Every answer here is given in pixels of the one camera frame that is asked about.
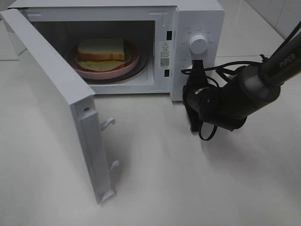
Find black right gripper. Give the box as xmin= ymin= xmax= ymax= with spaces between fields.
xmin=182 ymin=60 xmax=223 ymax=132

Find white microwave knob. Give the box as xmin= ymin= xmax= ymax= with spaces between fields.
xmin=189 ymin=33 xmax=209 ymax=55
xmin=185 ymin=65 xmax=192 ymax=75

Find pink round plate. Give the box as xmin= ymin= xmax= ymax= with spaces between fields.
xmin=65 ymin=40 xmax=140 ymax=79

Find white bread sandwich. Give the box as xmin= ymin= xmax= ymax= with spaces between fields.
xmin=76 ymin=38 xmax=132 ymax=72

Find white microwave door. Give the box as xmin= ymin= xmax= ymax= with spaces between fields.
xmin=0 ymin=9 xmax=119 ymax=203

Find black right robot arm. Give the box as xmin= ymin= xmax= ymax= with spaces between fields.
xmin=181 ymin=24 xmax=301 ymax=140

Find white warning sticker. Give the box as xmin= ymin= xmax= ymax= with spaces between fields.
xmin=159 ymin=40 xmax=172 ymax=68

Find glass microwave turntable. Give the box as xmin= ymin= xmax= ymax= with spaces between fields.
xmin=80 ymin=56 xmax=149 ymax=85

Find white microwave oven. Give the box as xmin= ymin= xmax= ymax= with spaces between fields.
xmin=7 ymin=0 xmax=224 ymax=101

